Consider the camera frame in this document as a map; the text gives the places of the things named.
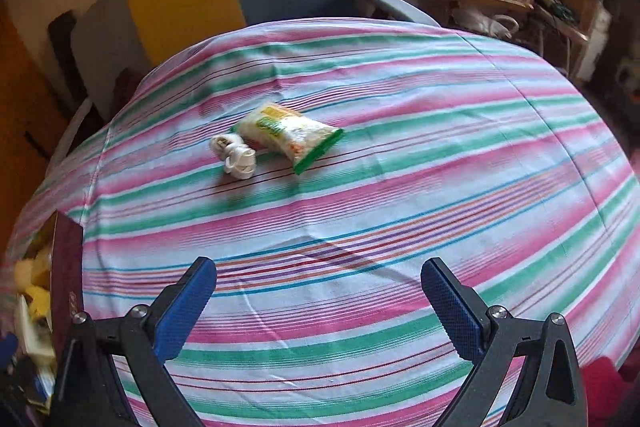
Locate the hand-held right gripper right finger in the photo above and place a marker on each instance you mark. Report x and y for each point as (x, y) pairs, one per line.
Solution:
(452, 307)

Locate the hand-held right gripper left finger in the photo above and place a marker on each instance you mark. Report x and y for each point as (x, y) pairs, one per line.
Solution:
(186, 307)

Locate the dark red gold-lined box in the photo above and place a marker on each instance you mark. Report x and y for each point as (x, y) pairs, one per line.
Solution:
(67, 272)

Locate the green edged snack packet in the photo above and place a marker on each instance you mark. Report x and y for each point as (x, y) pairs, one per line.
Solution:
(285, 134)

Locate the striped bedsheet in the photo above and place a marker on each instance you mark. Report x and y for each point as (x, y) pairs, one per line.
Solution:
(400, 132)

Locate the brown pillow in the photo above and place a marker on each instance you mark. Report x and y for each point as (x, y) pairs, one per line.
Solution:
(129, 87)

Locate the wooden wardrobe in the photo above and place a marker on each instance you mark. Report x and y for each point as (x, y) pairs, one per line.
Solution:
(25, 107)

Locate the white jug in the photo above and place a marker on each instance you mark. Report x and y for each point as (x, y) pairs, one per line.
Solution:
(485, 23)

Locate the wooden side table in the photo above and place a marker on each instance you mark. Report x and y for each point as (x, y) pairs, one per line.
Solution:
(575, 22)

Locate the white bed rail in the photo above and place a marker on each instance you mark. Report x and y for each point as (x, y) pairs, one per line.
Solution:
(70, 132)

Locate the grey bed rail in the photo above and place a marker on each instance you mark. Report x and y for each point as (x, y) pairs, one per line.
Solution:
(395, 2)

